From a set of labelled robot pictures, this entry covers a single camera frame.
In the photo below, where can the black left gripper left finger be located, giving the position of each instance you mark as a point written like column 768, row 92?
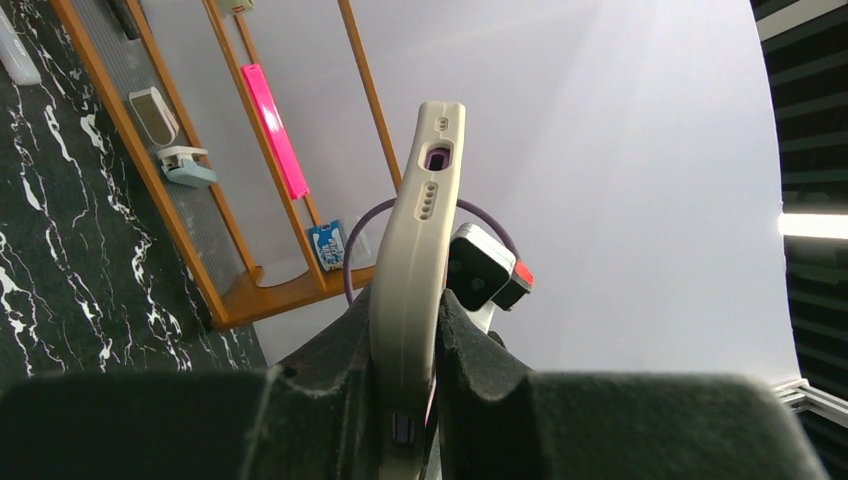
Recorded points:
column 309, row 417

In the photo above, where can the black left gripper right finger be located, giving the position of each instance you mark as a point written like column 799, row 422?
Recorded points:
column 500, row 419

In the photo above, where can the cream white phone case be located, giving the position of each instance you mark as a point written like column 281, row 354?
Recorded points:
column 408, row 283

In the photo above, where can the orange wooden shelf rack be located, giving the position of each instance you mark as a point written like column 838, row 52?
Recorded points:
column 243, row 237

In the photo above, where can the white grey small device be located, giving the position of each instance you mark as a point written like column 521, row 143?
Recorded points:
column 181, row 165

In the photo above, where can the pink flat box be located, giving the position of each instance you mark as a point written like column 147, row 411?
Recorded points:
column 281, row 146

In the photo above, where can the cream white box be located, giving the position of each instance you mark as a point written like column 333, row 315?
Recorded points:
column 155, row 115

